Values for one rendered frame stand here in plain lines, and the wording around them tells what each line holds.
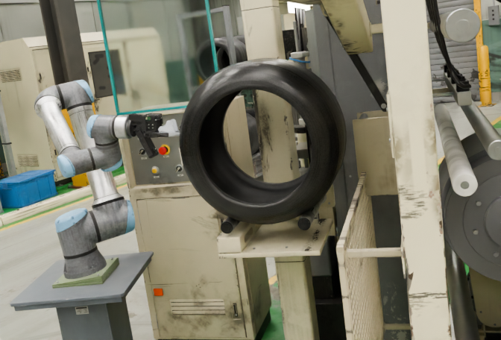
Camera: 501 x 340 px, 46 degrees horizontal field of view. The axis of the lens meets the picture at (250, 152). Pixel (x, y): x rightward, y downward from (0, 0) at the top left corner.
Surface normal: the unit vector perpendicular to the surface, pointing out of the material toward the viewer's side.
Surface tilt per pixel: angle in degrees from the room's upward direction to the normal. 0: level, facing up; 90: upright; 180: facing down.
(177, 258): 90
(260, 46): 90
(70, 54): 90
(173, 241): 90
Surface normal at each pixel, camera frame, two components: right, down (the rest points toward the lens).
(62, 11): 0.81, 0.00
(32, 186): 0.91, -0.05
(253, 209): -0.25, 0.38
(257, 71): -0.15, -0.59
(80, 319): -0.10, 0.19
